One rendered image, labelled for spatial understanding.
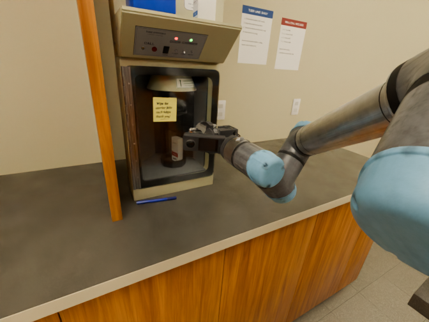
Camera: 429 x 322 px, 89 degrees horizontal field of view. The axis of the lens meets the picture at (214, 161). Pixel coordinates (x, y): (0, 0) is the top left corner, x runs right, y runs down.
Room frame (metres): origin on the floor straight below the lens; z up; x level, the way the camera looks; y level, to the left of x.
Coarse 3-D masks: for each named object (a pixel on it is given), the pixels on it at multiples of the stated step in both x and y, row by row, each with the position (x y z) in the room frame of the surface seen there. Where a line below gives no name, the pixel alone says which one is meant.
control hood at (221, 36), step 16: (128, 16) 0.57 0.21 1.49; (144, 16) 0.59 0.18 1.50; (160, 16) 0.60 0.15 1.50; (176, 16) 0.62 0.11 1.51; (128, 32) 0.60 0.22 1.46; (192, 32) 0.67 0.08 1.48; (208, 32) 0.68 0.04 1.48; (224, 32) 0.70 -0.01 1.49; (128, 48) 0.63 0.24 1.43; (208, 48) 0.72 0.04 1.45; (224, 48) 0.75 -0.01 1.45
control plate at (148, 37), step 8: (136, 32) 0.61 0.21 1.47; (144, 32) 0.61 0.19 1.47; (152, 32) 0.62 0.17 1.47; (160, 32) 0.63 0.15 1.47; (168, 32) 0.64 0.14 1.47; (176, 32) 0.65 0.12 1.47; (184, 32) 0.66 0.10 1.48; (136, 40) 0.62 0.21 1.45; (144, 40) 0.63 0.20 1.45; (152, 40) 0.64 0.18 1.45; (160, 40) 0.65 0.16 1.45; (168, 40) 0.66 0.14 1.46; (176, 40) 0.66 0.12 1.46; (184, 40) 0.67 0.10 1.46; (200, 40) 0.69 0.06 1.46; (136, 48) 0.64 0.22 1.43; (160, 48) 0.66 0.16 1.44; (176, 48) 0.68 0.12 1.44; (184, 48) 0.69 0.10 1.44; (192, 48) 0.70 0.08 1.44; (200, 48) 0.71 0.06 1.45; (160, 56) 0.68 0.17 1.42; (168, 56) 0.69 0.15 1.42; (176, 56) 0.70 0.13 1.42; (184, 56) 0.71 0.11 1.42; (192, 56) 0.72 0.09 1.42
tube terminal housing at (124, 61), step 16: (112, 0) 0.67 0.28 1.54; (176, 0) 0.74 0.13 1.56; (112, 16) 0.70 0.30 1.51; (192, 16) 0.77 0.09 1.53; (112, 32) 0.74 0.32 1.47; (128, 64) 0.67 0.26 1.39; (144, 64) 0.69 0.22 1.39; (160, 64) 0.72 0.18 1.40; (176, 64) 0.74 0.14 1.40; (192, 64) 0.77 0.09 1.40; (208, 64) 0.80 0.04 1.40; (128, 144) 0.66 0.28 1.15; (128, 160) 0.69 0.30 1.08; (128, 176) 0.74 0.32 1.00; (208, 176) 0.81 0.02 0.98; (144, 192) 0.68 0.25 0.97; (160, 192) 0.71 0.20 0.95
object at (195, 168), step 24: (144, 72) 0.68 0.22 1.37; (168, 72) 0.71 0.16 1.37; (192, 72) 0.75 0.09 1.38; (216, 72) 0.79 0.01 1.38; (144, 96) 0.68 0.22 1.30; (168, 96) 0.71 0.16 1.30; (192, 96) 0.75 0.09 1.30; (216, 96) 0.80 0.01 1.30; (144, 120) 0.68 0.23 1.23; (192, 120) 0.75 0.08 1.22; (216, 120) 0.80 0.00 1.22; (144, 144) 0.67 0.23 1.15; (168, 144) 0.71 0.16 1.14; (144, 168) 0.67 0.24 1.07; (168, 168) 0.71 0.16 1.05; (192, 168) 0.75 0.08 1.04
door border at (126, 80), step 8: (128, 72) 0.66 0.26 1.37; (128, 80) 0.66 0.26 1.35; (128, 88) 0.66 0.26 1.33; (128, 96) 0.66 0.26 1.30; (128, 104) 0.66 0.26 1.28; (128, 112) 0.65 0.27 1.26; (128, 120) 0.65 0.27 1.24; (128, 136) 0.65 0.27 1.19; (136, 136) 0.66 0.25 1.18; (136, 144) 0.66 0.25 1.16; (136, 152) 0.66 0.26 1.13; (136, 160) 0.66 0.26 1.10; (136, 168) 0.66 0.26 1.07; (136, 176) 0.66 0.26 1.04; (136, 184) 0.66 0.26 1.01
